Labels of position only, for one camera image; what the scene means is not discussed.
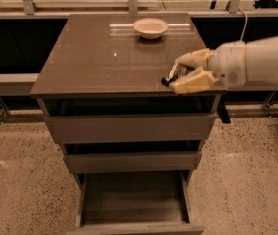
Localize grey drawer cabinet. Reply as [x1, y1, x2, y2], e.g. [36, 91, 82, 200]
[29, 12, 229, 191]

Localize grey middle drawer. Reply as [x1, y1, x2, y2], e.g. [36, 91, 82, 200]
[64, 141, 202, 174]

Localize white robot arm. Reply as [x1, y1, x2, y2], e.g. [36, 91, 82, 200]
[169, 36, 278, 94]

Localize grey drawer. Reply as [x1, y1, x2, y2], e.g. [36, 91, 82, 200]
[64, 141, 202, 174]
[38, 94, 220, 144]
[67, 171, 204, 235]

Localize grey bottom drawer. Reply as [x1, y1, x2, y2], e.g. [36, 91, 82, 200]
[67, 171, 204, 235]

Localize grey metal railing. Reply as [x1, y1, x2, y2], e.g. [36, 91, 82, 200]
[0, 0, 278, 96]

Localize grey top drawer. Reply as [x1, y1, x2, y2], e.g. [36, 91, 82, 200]
[38, 94, 220, 144]

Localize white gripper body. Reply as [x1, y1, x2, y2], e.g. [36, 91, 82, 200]
[208, 42, 246, 87]

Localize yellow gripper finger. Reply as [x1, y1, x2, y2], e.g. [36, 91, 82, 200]
[175, 48, 213, 69]
[169, 67, 219, 94]

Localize white bowl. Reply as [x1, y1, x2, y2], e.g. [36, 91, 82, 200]
[133, 18, 169, 39]

